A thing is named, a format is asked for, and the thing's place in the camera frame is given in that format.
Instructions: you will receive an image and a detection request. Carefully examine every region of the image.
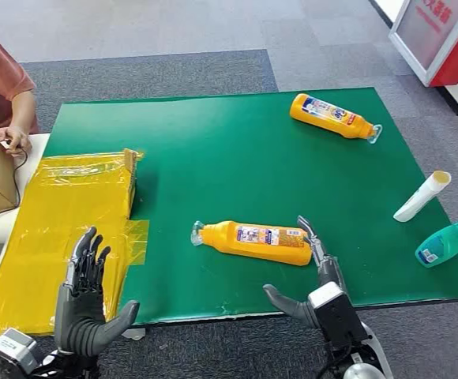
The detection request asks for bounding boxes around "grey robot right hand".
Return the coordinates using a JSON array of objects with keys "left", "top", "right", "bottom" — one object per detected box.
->
[{"left": 263, "top": 216, "right": 348, "bottom": 331}]

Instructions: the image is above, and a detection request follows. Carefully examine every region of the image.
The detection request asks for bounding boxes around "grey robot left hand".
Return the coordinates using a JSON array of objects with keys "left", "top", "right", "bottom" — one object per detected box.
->
[{"left": 55, "top": 226, "right": 140, "bottom": 358}]

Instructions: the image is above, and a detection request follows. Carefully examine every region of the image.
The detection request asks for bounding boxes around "orange bottle with clear cap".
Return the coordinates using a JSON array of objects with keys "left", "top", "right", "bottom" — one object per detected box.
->
[
  {"left": 190, "top": 220, "right": 313, "bottom": 267},
  {"left": 289, "top": 92, "right": 383, "bottom": 145}
]

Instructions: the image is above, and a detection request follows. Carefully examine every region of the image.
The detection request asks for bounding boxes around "white tube bottle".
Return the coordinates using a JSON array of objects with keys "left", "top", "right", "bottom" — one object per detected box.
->
[{"left": 393, "top": 170, "right": 452, "bottom": 223}]

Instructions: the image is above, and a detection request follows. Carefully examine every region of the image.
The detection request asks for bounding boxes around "teal plastic bottle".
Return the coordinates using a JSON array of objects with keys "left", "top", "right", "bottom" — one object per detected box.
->
[{"left": 414, "top": 221, "right": 458, "bottom": 268}]

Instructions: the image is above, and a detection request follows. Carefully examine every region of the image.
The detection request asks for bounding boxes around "yellow plastic wrapped cardboard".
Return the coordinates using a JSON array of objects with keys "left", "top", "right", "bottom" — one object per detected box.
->
[{"left": 0, "top": 148, "right": 150, "bottom": 341}]

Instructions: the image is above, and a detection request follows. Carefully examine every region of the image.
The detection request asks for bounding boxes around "green table mat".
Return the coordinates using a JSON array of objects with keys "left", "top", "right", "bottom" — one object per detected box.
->
[{"left": 43, "top": 87, "right": 458, "bottom": 326}]

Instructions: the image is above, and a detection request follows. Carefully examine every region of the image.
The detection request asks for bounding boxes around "person's hand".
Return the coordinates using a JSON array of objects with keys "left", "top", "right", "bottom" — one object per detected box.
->
[{"left": 0, "top": 125, "right": 33, "bottom": 157}]

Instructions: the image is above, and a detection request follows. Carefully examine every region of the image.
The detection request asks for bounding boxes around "red white framed sign cabinet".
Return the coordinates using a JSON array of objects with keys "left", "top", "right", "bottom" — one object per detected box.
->
[{"left": 388, "top": 0, "right": 458, "bottom": 88}]

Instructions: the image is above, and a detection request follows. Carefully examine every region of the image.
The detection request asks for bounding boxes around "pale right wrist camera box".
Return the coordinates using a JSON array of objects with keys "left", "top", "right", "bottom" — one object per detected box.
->
[{"left": 308, "top": 281, "right": 369, "bottom": 351}]

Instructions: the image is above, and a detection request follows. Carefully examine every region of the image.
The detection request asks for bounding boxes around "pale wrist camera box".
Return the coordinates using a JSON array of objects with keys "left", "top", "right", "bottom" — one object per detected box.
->
[
  {"left": 308, "top": 281, "right": 369, "bottom": 351},
  {"left": 0, "top": 328, "right": 42, "bottom": 377}
]

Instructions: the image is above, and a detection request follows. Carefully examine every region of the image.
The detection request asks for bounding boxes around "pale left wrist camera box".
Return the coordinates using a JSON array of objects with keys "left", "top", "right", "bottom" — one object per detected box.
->
[{"left": 0, "top": 328, "right": 42, "bottom": 377}]

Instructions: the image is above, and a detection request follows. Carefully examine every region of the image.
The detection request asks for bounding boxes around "thin black cable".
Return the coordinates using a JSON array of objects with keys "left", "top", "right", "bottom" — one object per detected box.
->
[{"left": 0, "top": 140, "right": 29, "bottom": 208}]

